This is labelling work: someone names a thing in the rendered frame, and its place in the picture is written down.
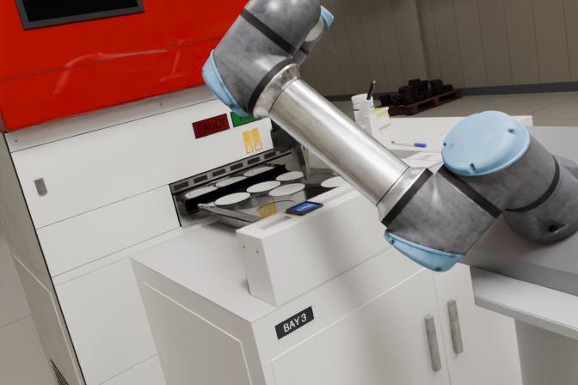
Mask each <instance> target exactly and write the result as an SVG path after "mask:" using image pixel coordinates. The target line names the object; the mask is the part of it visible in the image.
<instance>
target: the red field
mask: <svg viewBox="0 0 578 385"><path fill-rule="evenodd" d="M226 128H229V126H228V121H227V118H226V115H223V116H219V117H217V118H213V119H208V120H204V121H201V122H198V123H195V124H194V129H195V133H196V137H200V136H203V135H206V134H209V133H212V132H215V131H220V130H223V129H226Z"/></svg>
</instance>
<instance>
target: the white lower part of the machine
mask: <svg viewBox="0 0 578 385"><path fill-rule="evenodd" d="M7 243H8V242H7ZM8 246H9V250H10V252H11V255H12V258H13V261H14V263H15V268H16V270H17V273H18V276H19V279H20V281H21V283H22V288H23V290H24V293H25V296H26V298H27V301H28V306H29V308H30V311H31V314H32V316H33V318H34V323H35V326H36V328H37V331H38V334H39V336H40V341H41V344H42V346H43V348H44V351H45V354H46V358H47V361H48V363H49V366H50V369H51V372H52V376H53V379H54V381H55V383H56V385H167V384H166V381H165V378H164V374H163V370H162V366H161V364H160V360H159V357H158V354H157V348H156V346H155V343H154V339H153V337H152V333H151V328H150V325H149V322H148V319H147V316H146V313H145V307H144V305H143V302H142V298H141V296H140V292H139V289H138V284H137V281H136V278H135V275H134V271H133V269H132V263H131V261H130V258H129V257H130V256H129V257H126V258H124V259H122V260H118V261H116V262H114V263H112V264H109V265H107V266H104V267H101V268H99V269H96V270H94V271H93V272H89V273H86V274H84V275H82V276H80V277H77V278H73V279H72V280H69V281H67V282H64V283H62V284H59V285H56V286H53V285H52V284H51V283H50V282H49V281H48V280H47V279H46V278H45V277H44V276H43V275H42V274H41V273H40V272H39V271H38V270H37V269H36V268H35V267H33V266H32V265H31V264H30V263H29V262H28V261H27V260H26V259H25V258H24V257H23V256H22V255H21V254H20V253H19V252H18V251H17V250H16V249H15V248H14V247H13V246H12V245H10V244H9V243H8Z"/></svg>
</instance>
